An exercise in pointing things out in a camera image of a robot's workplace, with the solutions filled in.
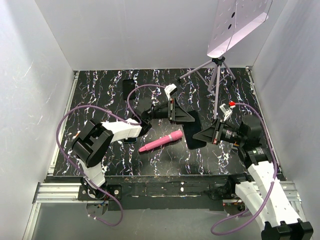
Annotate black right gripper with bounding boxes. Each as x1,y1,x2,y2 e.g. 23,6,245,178
193,117,246,146

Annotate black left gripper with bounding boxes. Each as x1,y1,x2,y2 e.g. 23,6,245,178
146,97,196,126

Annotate blue smartphone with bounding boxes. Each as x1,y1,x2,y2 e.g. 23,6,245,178
123,137,137,144

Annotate black phone case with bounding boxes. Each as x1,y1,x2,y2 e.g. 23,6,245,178
122,79,136,101

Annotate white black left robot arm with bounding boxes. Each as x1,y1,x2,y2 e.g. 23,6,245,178
71,97,195,200

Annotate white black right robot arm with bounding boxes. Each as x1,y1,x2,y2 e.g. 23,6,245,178
193,115,314,240

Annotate pink cylindrical tool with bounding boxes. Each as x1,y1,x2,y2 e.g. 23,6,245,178
138,130,183,153

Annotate lilac tripod stand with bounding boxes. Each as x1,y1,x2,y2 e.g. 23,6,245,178
177,56,237,120

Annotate lilac perforated board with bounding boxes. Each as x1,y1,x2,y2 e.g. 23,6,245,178
206,0,273,58

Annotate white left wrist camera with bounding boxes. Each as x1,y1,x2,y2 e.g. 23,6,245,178
164,83,178,99

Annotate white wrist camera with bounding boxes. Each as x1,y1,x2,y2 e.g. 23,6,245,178
219,101,236,122
164,83,178,99

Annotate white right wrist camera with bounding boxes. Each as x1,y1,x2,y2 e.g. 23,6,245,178
219,101,236,122

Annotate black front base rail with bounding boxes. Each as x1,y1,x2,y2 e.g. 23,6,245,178
77,174,251,213

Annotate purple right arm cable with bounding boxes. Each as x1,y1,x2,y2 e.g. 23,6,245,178
210,102,279,236

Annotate aluminium frame rail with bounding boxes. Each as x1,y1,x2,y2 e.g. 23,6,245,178
32,183,80,204

